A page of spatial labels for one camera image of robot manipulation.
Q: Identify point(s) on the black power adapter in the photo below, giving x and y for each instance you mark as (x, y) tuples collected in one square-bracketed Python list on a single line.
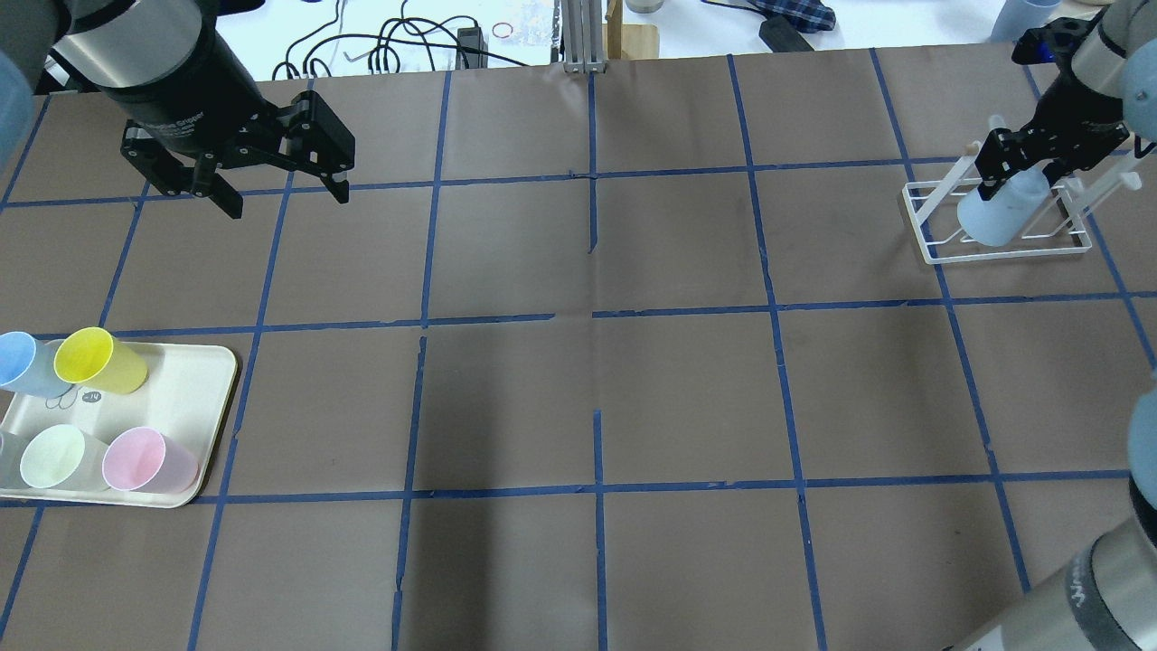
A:
[(780, 36)]

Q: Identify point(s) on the pale green plastic cup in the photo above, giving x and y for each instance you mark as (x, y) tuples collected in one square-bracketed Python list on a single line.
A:
[(63, 457)]

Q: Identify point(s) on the yellow plastic cup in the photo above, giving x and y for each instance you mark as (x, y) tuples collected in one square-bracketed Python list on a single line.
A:
[(94, 358)]

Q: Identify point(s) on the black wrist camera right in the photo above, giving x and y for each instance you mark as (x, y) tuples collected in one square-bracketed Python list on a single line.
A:
[(1054, 42)]

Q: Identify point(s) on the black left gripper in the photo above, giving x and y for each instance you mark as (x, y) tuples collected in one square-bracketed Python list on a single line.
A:
[(185, 99)]

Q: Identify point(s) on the pink plastic cup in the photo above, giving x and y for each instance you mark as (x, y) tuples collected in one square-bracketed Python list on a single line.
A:
[(143, 459)]

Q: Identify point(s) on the blue plastic cup on tray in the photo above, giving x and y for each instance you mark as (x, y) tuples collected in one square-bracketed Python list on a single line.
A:
[(27, 367)]

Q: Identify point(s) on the light blue plastic cup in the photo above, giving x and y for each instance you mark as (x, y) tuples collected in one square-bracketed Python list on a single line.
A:
[(996, 222)]

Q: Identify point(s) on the blue cup on side table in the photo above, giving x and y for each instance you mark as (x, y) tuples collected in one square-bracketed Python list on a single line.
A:
[(1016, 17)]

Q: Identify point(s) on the cream plastic tray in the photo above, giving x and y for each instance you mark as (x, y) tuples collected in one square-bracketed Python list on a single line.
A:
[(186, 397)]

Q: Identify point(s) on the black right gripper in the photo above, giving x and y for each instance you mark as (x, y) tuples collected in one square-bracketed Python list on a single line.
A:
[(1077, 111)]

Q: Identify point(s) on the white wire cup rack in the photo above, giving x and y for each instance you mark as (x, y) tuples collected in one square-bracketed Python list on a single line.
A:
[(1059, 226)]

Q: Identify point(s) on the wooden mug tree stand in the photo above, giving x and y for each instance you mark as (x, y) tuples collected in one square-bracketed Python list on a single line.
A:
[(628, 42)]

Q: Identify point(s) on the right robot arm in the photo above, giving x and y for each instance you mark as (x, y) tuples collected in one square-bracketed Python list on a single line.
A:
[(1060, 379)]

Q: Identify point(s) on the aluminium frame post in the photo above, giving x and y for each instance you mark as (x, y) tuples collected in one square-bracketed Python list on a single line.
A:
[(582, 46)]

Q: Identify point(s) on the blue plaid folded umbrella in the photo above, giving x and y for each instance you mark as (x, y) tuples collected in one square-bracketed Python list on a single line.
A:
[(806, 16)]

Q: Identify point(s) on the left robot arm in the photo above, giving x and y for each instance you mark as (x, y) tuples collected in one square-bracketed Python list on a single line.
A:
[(193, 110)]

